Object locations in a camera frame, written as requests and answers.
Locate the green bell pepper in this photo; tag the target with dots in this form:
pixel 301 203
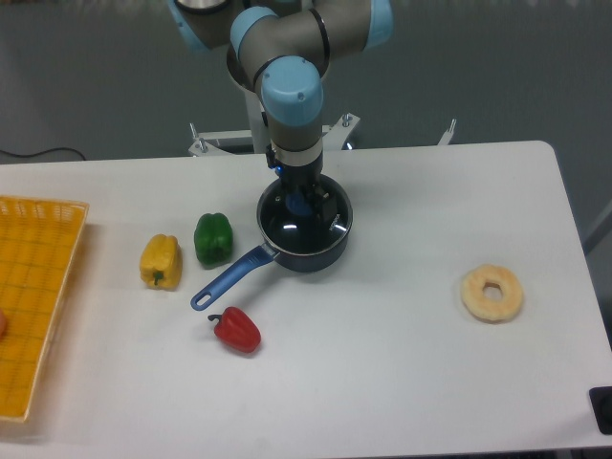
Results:
pixel 213 239

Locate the glass lid blue knob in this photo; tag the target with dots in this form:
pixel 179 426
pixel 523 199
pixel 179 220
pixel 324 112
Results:
pixel 292 227

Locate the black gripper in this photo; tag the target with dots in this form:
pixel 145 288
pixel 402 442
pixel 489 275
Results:
pixel 302 170

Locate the yellow wicker basket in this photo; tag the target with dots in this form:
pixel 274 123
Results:
pixel 39 241

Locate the red bell pepper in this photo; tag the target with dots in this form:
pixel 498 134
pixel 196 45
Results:
pixel 236 330

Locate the yellow bell pepper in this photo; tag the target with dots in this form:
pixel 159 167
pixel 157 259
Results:
pixel 161 263

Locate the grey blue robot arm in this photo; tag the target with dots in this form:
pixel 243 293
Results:
pixel 282 52

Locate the dark blue saucepan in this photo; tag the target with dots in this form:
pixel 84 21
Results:
pixel 259 256

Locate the white base frame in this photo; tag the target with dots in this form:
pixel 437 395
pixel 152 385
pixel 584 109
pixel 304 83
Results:
pixel 335 137

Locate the beige donut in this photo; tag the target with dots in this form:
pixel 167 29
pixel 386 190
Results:
pixel 492 293

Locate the black table edge device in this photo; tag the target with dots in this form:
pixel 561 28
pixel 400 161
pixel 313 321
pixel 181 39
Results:
pixel 601 401

